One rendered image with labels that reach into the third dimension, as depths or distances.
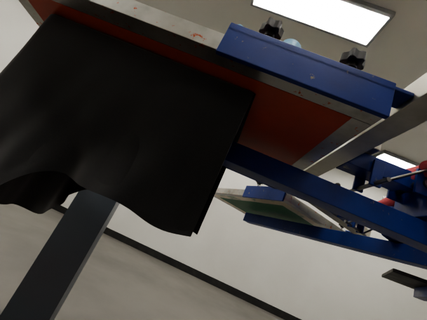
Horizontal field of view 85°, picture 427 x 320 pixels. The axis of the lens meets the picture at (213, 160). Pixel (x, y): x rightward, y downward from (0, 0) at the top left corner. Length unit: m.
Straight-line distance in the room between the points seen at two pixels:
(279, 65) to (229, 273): 4.21
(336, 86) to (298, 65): 0.07
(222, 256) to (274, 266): 0.93
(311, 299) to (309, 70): 4.63
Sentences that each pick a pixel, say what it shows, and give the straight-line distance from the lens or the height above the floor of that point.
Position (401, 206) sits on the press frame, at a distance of 0.89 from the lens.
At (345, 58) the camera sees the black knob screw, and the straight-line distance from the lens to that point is 0.52.
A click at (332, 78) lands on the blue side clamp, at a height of 0.97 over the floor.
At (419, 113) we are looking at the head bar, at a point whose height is 0.99.
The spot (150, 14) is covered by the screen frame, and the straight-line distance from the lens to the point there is 0.51.
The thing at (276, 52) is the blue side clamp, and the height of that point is 0.98.
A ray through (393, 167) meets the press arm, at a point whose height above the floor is 1.03.
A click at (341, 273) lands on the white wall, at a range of 5.10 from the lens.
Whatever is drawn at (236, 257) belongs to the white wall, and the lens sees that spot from 4.48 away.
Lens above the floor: 0.66
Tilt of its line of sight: 18 degrees up
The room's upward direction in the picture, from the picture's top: 25 degrees clockwise
